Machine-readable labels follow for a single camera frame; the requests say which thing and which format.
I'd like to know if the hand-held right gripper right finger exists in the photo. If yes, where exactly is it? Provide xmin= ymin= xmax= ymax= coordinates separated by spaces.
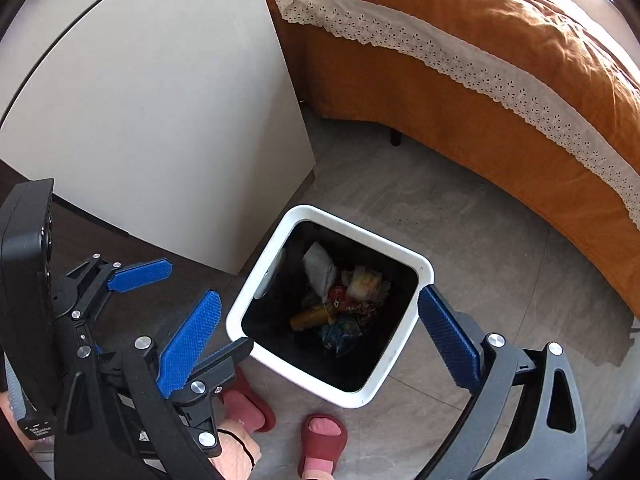
xmin=416 ymin=285 xmax=589 ymax=480

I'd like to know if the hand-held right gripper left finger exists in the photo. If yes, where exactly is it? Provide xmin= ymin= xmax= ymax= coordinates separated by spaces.
xmin=54 ymin=289 xmax=223 ymax=480

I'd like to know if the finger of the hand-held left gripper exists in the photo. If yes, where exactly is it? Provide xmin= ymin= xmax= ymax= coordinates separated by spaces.
xmin=65 ymin=254 xmax=174 ymax=319
xmin=172 ymin=337 xmax=255 ymax=459

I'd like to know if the white trash bin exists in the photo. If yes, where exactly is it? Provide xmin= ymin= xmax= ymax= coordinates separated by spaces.
xmin=225 ymin=204 xmax=435 ymax=409

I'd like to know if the blue snack bag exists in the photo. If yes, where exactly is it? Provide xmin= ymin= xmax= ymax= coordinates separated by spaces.
xmin=320 ymin=317 xmax=369 ymax=357

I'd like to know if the red snack wrapper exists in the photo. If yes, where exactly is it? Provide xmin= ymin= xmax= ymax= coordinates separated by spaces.
xmin=327 ymin=284 xmax=357 ymax=312

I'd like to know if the white tissue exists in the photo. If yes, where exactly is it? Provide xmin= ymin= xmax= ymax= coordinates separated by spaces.
xmin=302 ymin=241 xmax=337 ymax=294

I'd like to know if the person's left forearm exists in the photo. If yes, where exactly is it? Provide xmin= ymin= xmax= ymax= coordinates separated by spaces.
xmin=209 ymin=427 xmax=264 ymax=480

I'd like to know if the person's left hand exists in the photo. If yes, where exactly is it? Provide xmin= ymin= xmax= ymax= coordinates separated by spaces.
xmin=0 ymin=391 xmax=20 ymax=453

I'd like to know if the red slipper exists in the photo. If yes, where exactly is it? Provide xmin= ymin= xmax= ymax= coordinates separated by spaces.
xmin=220 ymin=367 xmax=277 ymax=434
xmin=298 ymin=414 xmax=349 ymax=480

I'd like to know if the black bin liner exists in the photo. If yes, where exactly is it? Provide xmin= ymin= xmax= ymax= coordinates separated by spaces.
xmin=240 ymin=220 xmax=419 ymax=394

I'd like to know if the white cabinet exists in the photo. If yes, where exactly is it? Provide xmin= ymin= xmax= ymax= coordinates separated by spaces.
xmin=0 ymin=0 xmax=317 ymax=276

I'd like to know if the orange bed skirt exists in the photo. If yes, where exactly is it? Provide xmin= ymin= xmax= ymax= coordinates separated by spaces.
xmin=264 ymin=0 xmax=640 ymax=319

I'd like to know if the black hair tie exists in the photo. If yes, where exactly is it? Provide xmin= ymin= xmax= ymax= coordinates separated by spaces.
xmin=218 ymin=428 xmax=256 ymax=467

